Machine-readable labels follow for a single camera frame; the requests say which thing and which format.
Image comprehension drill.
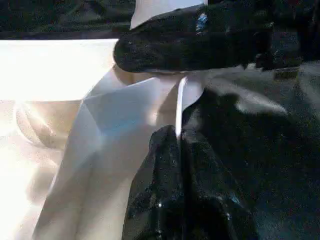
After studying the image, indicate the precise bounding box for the white plastic table leg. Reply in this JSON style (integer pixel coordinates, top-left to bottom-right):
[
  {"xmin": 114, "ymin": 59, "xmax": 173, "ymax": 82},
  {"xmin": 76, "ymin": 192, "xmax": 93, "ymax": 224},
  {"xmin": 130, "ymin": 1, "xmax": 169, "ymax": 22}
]
[{"xmin": 130, "ymin": 0, "xmax": 208, "ymax": 31}]

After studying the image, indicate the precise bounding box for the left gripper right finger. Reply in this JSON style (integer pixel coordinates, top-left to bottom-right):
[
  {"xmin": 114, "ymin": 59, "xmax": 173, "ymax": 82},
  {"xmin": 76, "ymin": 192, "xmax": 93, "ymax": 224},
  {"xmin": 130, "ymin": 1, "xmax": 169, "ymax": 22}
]
[{"xmin": 181, "ymin": 129, "xmax": 260, "ymax": 240}]

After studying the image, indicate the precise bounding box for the white plastic table top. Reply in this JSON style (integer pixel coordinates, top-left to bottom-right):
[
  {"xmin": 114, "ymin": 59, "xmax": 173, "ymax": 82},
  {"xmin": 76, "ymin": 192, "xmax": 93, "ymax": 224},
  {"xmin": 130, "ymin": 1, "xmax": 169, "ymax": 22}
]
[{"xmin": 0, "ymin": 39, "xmax": 206, "ymax": 240}]

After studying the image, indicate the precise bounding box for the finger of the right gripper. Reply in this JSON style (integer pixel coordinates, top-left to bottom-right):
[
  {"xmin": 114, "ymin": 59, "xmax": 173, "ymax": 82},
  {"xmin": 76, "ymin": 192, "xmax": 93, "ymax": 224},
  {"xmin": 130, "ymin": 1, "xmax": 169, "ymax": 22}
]
[{"xmin": 113, "ymin": 2, "xmax": 258, "ymax": 74}]

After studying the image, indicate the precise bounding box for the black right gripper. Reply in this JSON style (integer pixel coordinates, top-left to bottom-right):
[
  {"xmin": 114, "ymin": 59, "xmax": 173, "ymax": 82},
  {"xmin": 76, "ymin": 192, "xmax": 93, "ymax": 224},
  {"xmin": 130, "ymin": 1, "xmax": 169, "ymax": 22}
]
[{"xmin": 252, "ymin": 0, "xmax": 320, "ymax": 80}]

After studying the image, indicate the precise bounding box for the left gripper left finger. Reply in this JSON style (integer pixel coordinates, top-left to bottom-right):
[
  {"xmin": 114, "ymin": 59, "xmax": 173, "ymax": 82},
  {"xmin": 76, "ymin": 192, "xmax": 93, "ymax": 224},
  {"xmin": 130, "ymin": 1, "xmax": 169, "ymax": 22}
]
[{"xmin": 121, "ymin": 125, "xmax": 185, "ymax": 240}]

